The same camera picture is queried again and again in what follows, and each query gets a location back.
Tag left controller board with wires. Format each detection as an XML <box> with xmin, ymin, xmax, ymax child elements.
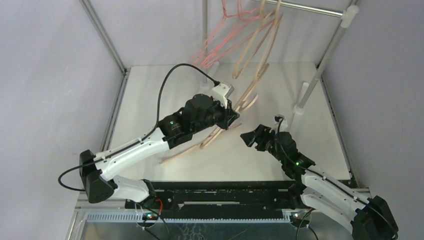
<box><xmin>134</xmin><ymin>196</ymin><xmax>171</xmax><ymax>240</ymax></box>

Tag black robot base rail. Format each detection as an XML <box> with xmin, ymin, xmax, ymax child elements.
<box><xmin>143</xmin><ymin>180</ymin><xmax>310</xmax><ymax>221</ymax></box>

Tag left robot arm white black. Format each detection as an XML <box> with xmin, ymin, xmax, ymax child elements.
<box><xmin>79</xmin><ymin>94</ymin><xmax>240</xmax><ymax>209</ymax></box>

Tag black right camera cable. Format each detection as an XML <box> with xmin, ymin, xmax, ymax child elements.
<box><xmin>276</xmin><ymin>117</ymin><xmax>398</xmax><ymax>239</ymax></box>

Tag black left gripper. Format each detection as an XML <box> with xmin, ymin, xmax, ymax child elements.
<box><xmin>191</xmin><ymin>96</ymin><xmax>239</xmax><ymax>135</ymax></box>

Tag controller board with wires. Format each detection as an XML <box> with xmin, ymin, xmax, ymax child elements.
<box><xmin>134</xmin><ymin>196</ymin><xmax>171</xmax><ymax>240</ymax></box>
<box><xmin>289</xmin><ymin>207</ymin><xmax>319</xmax><ymax>240</ymax></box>

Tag black camera cable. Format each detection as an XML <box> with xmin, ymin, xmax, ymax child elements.
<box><xmin>276</xmin><ymin>117</ymin><xmax>398</xmax><ymax>239</ymax></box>
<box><xmin>57</xmin><ymin>63</ymin><xmax>221</xmax><ymax>192</ymax></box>

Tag pink wire hanger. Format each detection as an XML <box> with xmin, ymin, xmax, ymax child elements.
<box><xmin>190</xmin><ymin>0</ymin><xmax>283</xmax><ymax>78</ymax></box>
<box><xmin>189</xmin><ymin>0</ymin><xmax>262</xmax><ymax>69</ymax></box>
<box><xmin>189</xmin><ymin>0</ymin><xmax>243</xmax><ymax>69</ymax></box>

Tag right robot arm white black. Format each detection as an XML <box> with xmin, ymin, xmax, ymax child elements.
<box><xmin>240</xmin><ymin>124</ymin><xmax>399</xmax><ymax>240</ymax></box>

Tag silver clothes rack frame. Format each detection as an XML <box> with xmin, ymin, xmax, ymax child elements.
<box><xmin>189</xmin><ymin>0</ymin><xmax>359</xmax><ymax>134</ymax></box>

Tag black left camera cable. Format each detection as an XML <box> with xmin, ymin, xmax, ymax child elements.
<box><xmin>57</xmin><ymin>63</ymin><xmax>221</xmax><ymax>192</ymax></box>

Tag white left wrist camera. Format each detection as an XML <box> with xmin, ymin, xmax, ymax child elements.
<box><xmin>211</xmin><ymin>82</ymin><xmax>234</xmax><ymax>109</ymax></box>

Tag right controller board with wires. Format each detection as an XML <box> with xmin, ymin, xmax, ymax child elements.
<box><xmin>289</xmin><ymin>207</ymin><xmax>319</xmax><ymax>240</ymax></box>

